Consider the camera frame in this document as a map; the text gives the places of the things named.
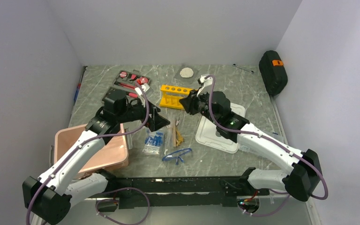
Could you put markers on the bag of blue caps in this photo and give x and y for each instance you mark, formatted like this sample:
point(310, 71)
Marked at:
point(154, 142)

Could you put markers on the grey tool case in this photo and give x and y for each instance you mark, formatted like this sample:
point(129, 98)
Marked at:
point(125, 81)

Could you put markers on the red electrical tape roll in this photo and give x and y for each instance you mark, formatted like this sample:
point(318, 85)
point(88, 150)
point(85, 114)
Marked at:
point(123, 74)

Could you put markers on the blue safety glasses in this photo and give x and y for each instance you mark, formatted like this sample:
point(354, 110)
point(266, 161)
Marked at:
point(177, 156)

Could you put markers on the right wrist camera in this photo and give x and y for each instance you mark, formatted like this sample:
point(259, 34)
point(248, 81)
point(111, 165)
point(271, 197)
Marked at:
point(205, 82)

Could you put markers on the black tool case orange latch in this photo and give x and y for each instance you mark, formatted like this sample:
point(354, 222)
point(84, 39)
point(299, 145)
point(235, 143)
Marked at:
point(273, 72)

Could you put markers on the wire gauze with white centre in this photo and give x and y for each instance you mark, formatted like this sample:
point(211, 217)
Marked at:
point(186, 74)

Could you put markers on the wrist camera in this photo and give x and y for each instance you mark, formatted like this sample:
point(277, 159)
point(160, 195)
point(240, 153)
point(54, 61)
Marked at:
point(144, 90)
point(205, 82)

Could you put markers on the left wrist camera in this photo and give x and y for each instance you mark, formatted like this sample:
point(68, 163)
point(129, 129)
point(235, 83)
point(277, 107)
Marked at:
point(144, 90)

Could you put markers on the bag of plastic pipettes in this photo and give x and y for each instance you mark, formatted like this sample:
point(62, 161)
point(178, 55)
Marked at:
point(169, 136)

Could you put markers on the yellow rubber tubing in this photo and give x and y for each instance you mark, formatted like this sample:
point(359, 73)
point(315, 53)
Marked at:
point(179, 138)

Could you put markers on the red tape measure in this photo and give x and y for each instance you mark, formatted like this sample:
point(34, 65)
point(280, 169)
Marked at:
point(142, 80)

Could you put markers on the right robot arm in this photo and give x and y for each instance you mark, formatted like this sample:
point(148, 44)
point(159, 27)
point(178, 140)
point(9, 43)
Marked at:
point(300, 173)

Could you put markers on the blue red screwdriver by wall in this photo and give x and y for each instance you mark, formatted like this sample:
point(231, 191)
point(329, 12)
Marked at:
point(79, 84)

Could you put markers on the silver wrench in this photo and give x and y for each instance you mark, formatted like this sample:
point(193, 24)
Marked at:
point(243, 68)

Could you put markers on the red utility knife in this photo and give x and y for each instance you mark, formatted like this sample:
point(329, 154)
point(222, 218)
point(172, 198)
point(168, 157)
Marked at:
point(124, 85)

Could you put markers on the pink plastic bin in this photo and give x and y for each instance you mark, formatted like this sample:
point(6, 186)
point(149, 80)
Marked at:
point(111, 157)

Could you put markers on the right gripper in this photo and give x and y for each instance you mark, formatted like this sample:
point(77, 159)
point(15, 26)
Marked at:
point(190, 102)

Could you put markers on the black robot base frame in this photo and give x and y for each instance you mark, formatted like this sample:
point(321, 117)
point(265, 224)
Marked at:
point(178, 191)

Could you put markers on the wooden test tube clamp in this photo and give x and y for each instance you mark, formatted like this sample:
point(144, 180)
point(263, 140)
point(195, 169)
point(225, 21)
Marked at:
point(173, 135)

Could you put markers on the grey bin latch handle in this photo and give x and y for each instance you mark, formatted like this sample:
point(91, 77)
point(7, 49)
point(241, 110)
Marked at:
point(129, 141)

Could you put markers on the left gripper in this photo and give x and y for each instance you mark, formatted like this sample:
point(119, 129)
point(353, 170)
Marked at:
point(156, 121)

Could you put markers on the clear plastic box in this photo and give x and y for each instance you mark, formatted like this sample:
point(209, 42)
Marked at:
point(273, 135)

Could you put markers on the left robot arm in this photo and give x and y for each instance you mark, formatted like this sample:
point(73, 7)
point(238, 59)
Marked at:
point(52, 194)

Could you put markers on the yellow test tube rack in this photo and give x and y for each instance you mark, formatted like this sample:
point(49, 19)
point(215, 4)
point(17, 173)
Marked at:
point(171, 96)

